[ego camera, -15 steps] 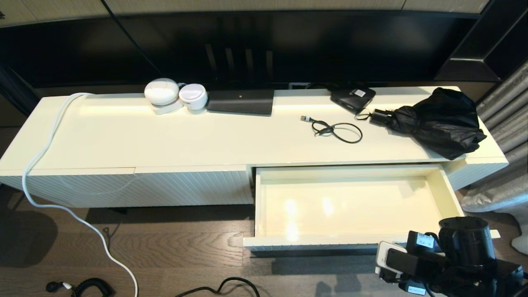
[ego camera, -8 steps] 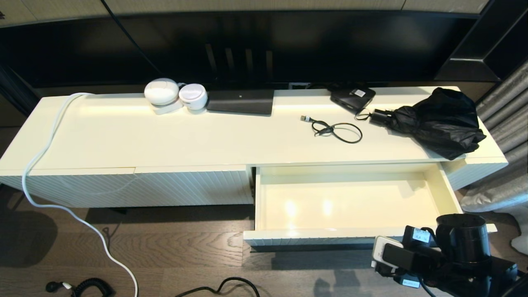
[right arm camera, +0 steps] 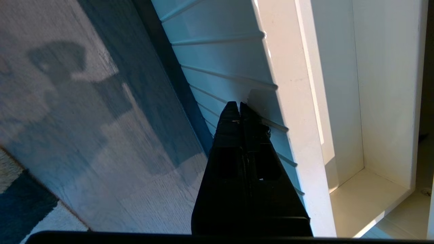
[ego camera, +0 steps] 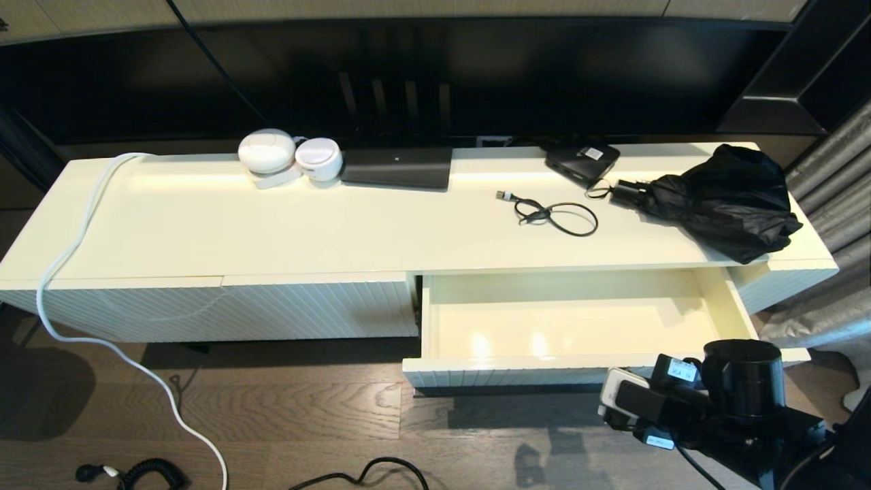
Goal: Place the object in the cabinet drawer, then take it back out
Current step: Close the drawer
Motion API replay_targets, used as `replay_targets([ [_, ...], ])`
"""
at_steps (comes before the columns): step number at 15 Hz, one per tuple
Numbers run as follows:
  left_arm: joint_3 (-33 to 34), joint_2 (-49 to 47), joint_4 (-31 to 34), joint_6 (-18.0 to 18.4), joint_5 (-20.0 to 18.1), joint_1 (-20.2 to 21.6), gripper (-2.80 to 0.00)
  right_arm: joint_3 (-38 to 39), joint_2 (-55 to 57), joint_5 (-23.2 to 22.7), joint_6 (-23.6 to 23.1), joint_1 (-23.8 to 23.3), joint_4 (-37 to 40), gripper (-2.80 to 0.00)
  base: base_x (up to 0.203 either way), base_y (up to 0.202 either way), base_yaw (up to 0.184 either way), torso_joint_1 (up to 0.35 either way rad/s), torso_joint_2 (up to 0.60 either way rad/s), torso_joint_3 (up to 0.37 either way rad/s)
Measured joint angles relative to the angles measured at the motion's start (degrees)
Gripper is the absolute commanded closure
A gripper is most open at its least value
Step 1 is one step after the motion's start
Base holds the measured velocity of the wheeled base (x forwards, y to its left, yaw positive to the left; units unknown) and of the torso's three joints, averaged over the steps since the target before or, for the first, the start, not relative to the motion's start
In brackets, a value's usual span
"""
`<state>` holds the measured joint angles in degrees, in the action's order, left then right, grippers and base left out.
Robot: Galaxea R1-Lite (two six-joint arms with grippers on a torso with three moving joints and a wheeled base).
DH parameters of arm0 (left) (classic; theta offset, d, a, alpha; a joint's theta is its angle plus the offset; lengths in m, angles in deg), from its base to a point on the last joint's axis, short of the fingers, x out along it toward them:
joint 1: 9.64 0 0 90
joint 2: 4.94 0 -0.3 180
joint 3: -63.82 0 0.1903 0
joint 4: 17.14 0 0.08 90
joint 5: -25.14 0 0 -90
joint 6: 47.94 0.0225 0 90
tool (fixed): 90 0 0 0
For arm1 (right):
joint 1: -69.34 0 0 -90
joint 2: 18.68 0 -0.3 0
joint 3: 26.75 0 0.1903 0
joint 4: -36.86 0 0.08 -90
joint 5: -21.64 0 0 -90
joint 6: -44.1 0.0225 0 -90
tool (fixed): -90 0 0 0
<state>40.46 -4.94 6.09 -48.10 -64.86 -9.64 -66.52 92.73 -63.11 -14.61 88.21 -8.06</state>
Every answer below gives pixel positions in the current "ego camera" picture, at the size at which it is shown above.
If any white fluted drawer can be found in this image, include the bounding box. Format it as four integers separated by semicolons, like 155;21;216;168
401;267;812;390

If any black umbrella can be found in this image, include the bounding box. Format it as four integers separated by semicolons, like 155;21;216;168
587;143;804;265

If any short black looped cable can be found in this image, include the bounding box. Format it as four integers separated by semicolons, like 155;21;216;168
495;191;600;238

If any white long TV cabinet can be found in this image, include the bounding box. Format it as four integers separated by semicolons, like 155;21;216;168
0;142;839;342

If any black set-top box white label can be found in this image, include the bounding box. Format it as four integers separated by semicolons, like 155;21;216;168
545;141;621;189

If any black flat router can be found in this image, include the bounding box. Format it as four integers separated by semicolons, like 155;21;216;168
340;147;454;191

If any black television screen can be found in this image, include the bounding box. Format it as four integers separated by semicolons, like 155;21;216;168
0;15;793;147

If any small white round device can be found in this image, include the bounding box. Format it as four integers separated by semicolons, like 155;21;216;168
295;138;344;182

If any white flat device base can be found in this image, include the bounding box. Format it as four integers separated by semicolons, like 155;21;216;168
249;165;304;191

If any large white round device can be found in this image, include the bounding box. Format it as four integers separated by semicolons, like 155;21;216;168
237;129;298;174

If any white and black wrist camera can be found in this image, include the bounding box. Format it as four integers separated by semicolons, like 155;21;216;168
598;367;676;431

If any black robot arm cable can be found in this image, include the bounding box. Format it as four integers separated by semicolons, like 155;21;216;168
674;442;729;490

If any black floor cable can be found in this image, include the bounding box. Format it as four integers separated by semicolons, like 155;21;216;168
289;457;429;490

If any black wall shelf unit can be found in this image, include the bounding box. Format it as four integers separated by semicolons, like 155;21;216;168
714;0;871;137

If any black coiled cable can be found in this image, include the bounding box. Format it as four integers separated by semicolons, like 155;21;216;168
76;458;190;490

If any white power cable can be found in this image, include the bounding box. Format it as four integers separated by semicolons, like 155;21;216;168
36;152;229;490

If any thin black wall cable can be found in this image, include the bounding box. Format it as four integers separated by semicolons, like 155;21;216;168
167;0;269;127

